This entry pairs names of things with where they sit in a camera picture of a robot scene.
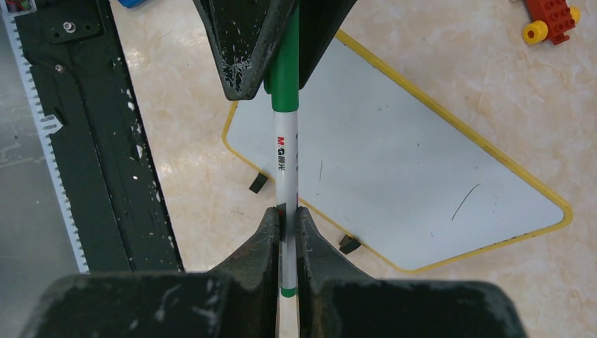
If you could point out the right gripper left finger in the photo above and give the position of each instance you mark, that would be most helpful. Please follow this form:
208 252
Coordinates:
239 297

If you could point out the blue toy car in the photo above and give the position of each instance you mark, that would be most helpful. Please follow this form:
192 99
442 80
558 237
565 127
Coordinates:
131 3

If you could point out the green white marker pen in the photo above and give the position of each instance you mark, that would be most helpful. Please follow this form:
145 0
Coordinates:
283 85

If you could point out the black whiteboard foot right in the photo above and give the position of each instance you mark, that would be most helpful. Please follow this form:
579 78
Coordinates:
349 244

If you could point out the yellow framed whiteboard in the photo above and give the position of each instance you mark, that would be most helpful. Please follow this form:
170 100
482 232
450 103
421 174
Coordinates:
394 169

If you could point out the black whiteboard foot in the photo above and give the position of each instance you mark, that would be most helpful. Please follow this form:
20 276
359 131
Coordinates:
349 244
258 183

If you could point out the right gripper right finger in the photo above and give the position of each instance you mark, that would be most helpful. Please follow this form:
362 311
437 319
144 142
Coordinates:
337 299

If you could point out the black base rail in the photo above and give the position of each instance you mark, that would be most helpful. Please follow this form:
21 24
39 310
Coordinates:
102 152

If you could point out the black whiteboard foot left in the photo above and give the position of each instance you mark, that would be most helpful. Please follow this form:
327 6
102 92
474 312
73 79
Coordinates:
258 183

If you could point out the white slotted cable duct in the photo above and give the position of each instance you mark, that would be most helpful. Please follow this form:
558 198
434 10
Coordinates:
46 126

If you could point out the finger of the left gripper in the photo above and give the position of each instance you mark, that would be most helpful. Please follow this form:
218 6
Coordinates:
244 36
319 21

